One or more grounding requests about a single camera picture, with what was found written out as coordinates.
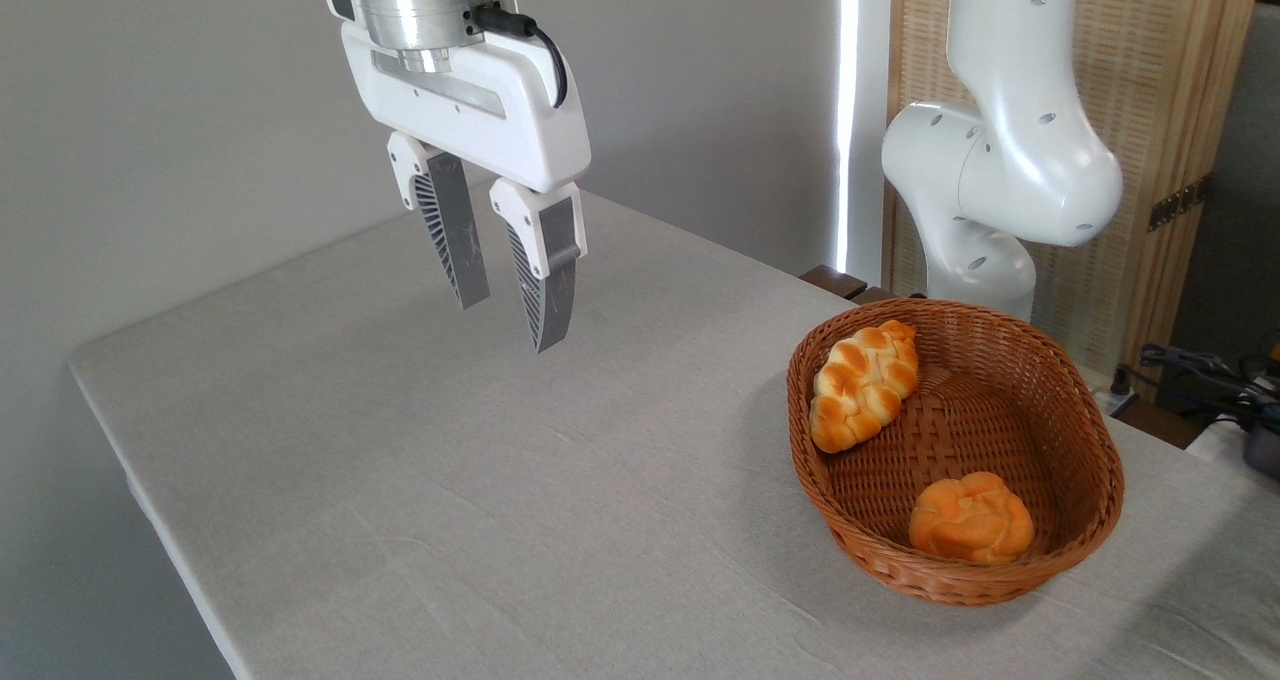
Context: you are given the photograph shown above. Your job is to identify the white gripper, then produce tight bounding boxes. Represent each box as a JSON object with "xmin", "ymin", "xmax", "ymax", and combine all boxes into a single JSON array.
[{"xmin": 323, "ymin": 0, "xmax": 592, "ymax": 354}]

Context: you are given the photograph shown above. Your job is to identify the long braided bread loaf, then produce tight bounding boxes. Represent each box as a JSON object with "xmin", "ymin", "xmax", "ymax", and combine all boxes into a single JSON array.
[{"xmin": 808, "ymin": 320, "xmax": 921, "ymax": 455}]

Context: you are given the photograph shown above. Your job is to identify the round orange bread bun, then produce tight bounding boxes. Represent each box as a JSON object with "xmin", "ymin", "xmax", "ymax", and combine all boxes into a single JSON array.
[{"xmin": 908, "ymin": 471, "xmax": 1035, "ymax": 566}]

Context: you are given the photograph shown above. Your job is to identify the grey tablecloth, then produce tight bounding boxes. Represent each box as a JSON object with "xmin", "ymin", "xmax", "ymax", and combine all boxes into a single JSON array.
[{"xmin": 68, "ymin": 185, "xmax": 1280, "ymax": 680}]

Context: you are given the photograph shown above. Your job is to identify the dark brown wooden furniture edge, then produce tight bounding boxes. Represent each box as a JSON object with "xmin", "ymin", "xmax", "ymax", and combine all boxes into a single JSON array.
[{"xmin": 800, "ymin": 265, "xmax": 896, "ymax": 306}]

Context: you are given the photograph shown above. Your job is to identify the brown wicker basket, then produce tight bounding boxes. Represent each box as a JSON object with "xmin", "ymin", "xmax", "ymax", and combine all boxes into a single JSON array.
[{"xmin": 786, "ymin": 298, "xmax": 1126, "ymax": 607}]

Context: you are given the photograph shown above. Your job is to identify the dark metal screen hinge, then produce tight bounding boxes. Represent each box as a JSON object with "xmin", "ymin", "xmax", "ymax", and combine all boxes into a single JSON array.
[{"xmin": 1148, "ymin": 178, "xmax": 1211, "ymax": 233}]

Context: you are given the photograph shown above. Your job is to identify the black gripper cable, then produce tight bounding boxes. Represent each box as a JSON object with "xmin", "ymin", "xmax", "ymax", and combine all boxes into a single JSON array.
[{"xmin": 470, "ymin": 4, "xmax": 569, "ymax": 110}]

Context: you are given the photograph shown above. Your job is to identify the bamboo folding screen wooden frame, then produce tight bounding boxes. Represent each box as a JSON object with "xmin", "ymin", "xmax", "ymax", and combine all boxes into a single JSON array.
[{"xmin": 885, "ymin": 0, "xmax": 1266, "ymax": 376}]

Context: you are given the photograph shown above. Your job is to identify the black cable bundle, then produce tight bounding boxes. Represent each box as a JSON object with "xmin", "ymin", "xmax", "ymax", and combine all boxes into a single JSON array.
[{"xmin": 1110, "ymin": 343, "xmax": 1280, "ymax": 431}]

